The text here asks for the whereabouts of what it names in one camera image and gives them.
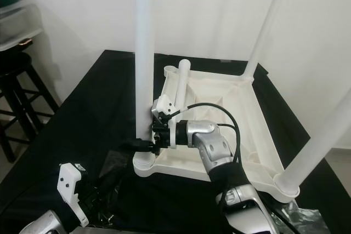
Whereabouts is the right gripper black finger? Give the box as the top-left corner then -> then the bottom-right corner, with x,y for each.
126,139 -> 157,151

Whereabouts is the white plastic table top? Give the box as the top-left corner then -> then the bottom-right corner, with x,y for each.
133,67 -> 302,202

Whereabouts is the black round stool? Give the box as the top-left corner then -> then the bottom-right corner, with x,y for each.
0,52 -> 60,163

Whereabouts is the clear tape patch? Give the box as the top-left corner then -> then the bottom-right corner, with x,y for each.
280,201 -> 332,234

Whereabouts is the clear plastic container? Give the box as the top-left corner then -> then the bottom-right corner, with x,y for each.
0,1 -> 44,51

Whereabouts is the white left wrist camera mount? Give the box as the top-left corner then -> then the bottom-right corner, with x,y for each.
58,163 -> 90,228

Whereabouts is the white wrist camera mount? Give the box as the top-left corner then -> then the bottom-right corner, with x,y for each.
58,163 -> 90,228
151,94 -> 184,148

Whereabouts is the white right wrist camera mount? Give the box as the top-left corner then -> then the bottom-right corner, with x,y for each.
151,94 -> 184,148

